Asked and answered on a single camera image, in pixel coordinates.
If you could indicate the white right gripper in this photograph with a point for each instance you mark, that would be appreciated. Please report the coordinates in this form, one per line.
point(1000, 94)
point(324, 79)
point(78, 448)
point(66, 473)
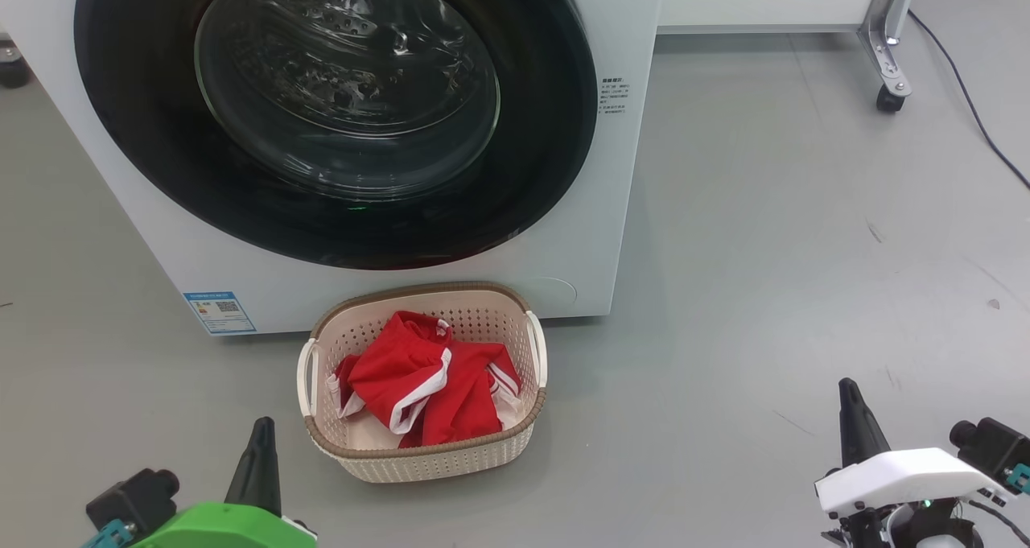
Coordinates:
point(901, 475)

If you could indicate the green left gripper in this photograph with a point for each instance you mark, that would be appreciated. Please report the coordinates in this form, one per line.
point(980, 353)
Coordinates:
point(225, 528)

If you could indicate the red garment with white trim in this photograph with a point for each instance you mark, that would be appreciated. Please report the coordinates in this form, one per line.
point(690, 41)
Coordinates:
point(402, 371)

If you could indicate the round glass washing machine door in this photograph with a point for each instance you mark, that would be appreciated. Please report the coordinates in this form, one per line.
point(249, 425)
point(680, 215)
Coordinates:
point(346, 89)

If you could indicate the cream perforated laundry basket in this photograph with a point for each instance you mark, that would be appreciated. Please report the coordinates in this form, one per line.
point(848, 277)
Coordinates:
point(434, 459)

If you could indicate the white front-load washing machine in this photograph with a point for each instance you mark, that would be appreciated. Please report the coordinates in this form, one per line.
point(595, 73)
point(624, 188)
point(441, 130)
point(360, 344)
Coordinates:
point(628, 210)

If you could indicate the blue energy label sticker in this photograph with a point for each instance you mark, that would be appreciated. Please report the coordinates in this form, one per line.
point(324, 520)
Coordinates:
point(219, 312)

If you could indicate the small text sticker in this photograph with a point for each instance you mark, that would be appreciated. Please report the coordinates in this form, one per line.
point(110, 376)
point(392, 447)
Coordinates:
point(615, 96)

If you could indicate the black caster wheel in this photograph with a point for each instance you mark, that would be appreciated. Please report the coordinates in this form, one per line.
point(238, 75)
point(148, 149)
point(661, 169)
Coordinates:
point(12, 69)

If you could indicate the teal left camera connector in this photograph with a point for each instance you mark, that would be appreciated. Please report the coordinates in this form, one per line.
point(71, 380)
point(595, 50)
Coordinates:
point(105, 536)

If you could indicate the teal camera connector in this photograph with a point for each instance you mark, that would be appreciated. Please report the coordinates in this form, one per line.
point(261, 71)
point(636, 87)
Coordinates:
point(105, 536)
point(1022, 477)

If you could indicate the teal right camera connector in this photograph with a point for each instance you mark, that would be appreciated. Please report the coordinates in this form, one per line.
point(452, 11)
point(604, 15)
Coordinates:
point(1022, 477)

